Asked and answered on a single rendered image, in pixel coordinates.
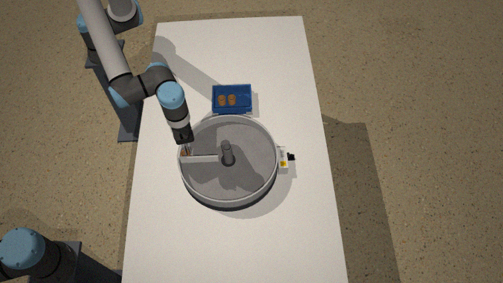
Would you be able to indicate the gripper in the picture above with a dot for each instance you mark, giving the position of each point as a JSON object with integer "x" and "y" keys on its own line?
{"x": 182, "y": 129}

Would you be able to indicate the steel bushing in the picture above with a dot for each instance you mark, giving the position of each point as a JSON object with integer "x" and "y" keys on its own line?
{"x": 227, "y": 155}
{"x": 225, "y": 145}
{"x": 228, "y": 162}

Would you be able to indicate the bronze bushing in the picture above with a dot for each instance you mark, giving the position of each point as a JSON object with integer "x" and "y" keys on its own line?
{"x": 187, "y": 150}
{"x": 234, "y": 99}
{"x": 222, "y": 100}

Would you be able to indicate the white control box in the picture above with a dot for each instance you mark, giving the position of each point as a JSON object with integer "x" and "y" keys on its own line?
{"x": 284, "y": 162}

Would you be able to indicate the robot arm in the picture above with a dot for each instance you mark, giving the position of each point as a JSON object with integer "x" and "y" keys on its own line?
{"x": 55, "y": 267}
{"x": 110, "y": 31}

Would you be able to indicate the blue crate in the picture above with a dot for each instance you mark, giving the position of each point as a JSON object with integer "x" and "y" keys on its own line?
{"x": 244, "y": 106}

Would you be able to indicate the grey turntable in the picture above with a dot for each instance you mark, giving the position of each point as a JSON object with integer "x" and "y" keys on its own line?
{"x": 236, "y": 188}

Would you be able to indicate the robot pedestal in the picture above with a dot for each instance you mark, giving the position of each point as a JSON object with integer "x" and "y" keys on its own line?
{"x": 119, "y": 110}
{"x": 72, "y": 246}

